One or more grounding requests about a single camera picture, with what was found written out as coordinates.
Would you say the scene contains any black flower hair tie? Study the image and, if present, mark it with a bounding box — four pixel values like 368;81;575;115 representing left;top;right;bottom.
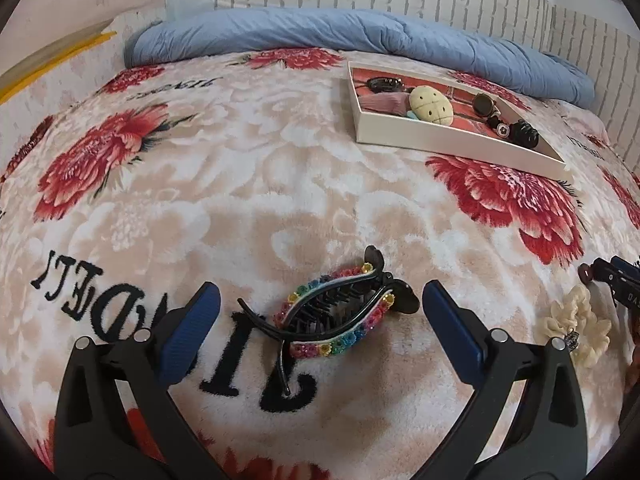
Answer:
487;116;543;150

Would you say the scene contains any cream plush hair clip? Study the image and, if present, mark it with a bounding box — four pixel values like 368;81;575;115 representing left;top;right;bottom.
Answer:
404;85;455;127

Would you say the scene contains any cream scrunchie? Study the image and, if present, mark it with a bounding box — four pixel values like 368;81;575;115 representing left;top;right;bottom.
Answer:
539;284;613;368

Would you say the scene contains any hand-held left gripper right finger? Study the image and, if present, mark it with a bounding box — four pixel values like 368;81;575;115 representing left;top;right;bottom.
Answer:
421;280;590;480

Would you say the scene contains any red floral plush blanket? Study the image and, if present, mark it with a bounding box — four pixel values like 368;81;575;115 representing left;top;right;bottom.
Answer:
0;47;640;480

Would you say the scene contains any rainbow flower black hair clip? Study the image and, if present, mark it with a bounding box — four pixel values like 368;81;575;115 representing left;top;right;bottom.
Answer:
237;245;421;398

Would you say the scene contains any pale pink wooden headboard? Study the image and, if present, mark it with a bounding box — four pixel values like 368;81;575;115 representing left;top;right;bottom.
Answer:
0;0;166;86

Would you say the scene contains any brown round hair clip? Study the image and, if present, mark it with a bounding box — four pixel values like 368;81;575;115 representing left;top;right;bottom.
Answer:
471;92;501;118

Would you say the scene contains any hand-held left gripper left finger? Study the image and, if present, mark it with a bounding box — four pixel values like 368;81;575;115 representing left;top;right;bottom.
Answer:
54;282;223;480

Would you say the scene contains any red lined white jewelry tray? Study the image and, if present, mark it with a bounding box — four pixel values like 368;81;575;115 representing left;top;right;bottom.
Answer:
346;61;571;179

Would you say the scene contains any yellow strip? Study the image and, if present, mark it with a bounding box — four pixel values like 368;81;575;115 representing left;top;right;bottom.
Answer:
0;30;118;103

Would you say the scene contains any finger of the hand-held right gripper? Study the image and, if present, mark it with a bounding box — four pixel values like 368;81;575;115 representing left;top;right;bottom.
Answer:
592;255;640;311

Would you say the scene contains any rolled blue quilt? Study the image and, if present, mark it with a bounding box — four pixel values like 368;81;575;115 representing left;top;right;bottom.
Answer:
122;7;597;108

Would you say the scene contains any pink hair accessory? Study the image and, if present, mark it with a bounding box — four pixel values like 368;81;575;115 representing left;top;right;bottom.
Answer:
361;91;412;117

